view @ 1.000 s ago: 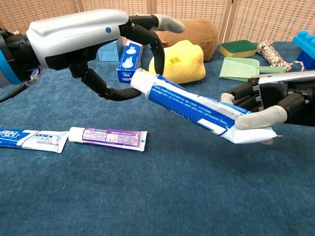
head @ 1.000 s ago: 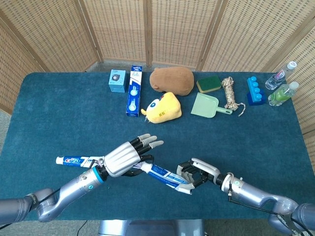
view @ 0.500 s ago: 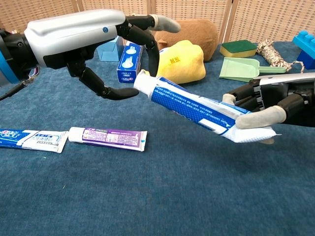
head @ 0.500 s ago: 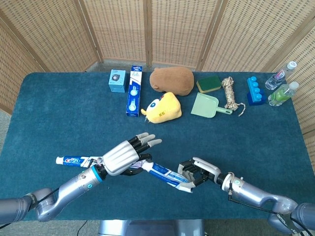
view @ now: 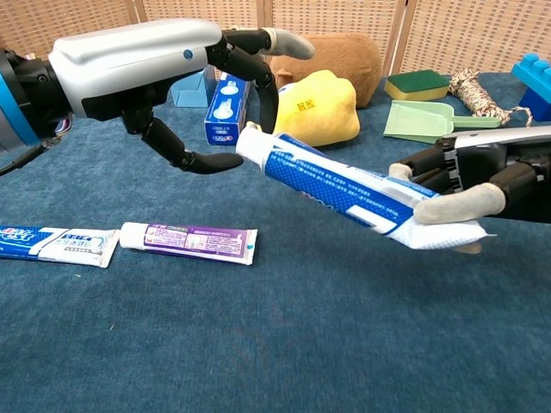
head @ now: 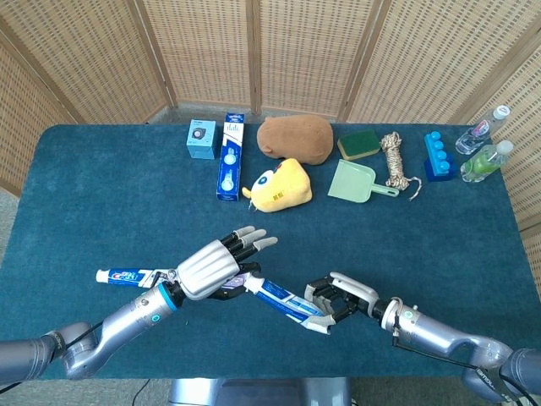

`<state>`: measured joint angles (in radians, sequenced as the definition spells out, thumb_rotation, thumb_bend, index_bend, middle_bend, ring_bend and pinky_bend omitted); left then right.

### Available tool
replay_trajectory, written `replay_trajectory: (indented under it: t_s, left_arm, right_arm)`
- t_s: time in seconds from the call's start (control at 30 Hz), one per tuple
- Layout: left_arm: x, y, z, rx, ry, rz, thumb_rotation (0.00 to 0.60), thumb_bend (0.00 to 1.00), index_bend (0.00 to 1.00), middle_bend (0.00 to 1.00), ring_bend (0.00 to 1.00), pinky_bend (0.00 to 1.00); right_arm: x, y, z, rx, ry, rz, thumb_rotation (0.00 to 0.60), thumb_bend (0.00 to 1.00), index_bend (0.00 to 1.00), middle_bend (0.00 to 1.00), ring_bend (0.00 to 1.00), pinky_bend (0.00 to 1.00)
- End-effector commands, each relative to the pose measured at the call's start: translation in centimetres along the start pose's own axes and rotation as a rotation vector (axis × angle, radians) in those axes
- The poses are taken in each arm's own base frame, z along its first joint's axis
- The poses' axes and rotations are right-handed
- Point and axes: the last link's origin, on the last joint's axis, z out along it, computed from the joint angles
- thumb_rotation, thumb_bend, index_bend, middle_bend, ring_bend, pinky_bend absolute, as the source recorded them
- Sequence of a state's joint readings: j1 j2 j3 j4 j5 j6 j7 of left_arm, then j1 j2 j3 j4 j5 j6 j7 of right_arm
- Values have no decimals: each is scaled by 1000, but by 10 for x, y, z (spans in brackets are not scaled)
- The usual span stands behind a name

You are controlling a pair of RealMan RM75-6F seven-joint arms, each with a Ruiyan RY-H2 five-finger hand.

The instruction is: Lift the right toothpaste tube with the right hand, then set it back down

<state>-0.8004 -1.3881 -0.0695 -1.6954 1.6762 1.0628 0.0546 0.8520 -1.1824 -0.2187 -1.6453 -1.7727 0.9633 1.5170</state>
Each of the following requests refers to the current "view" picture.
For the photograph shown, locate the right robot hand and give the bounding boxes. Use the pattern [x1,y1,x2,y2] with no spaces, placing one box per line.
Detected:
[387,125,551,255]

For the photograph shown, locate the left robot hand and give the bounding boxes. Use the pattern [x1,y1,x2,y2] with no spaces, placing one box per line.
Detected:
[47,19,317,176]

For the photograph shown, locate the blue white toothpaste tube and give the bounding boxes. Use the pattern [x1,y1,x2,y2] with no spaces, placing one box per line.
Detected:
[235,127,498,251]

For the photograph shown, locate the green dustpan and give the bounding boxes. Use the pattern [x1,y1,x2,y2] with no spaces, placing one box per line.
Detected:
[382,99,503,145]

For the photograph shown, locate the blue toothpaste box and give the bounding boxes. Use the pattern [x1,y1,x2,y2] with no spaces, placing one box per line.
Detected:
[203,71,251,146]

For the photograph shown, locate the purple white toothpaste tube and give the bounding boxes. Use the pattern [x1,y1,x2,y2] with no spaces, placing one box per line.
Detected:
[119,221,258,266]

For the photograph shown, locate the blue toothpaste tube with seven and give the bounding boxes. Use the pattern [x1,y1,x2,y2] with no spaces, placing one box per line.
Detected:
[0,225,121,268]

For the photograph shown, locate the light blue small carton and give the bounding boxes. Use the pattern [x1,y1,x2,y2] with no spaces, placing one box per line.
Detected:
[170,68,216,108]

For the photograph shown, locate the blue toy building block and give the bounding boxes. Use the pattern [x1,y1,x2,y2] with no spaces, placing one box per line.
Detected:
[511,52,551,124]

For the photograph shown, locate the yellow green sponge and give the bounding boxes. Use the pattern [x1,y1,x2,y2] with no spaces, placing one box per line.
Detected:
[384,69,451,102]

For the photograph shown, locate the woven folding screen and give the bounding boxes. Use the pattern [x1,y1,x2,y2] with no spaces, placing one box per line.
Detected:
[0,0,551,86]

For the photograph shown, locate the brown plush toy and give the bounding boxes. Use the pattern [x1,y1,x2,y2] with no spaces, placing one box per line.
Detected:
[269,33,383,108]

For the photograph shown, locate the yellow plush toy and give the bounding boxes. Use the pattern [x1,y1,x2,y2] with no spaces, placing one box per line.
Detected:
[245,70,361,148]

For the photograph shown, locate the beige rope bundle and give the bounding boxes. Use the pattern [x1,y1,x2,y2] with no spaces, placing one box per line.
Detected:
[449,70,535,129]

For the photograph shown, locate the black cable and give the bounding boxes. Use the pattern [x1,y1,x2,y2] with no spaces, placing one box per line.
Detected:
[0,144,49,177]

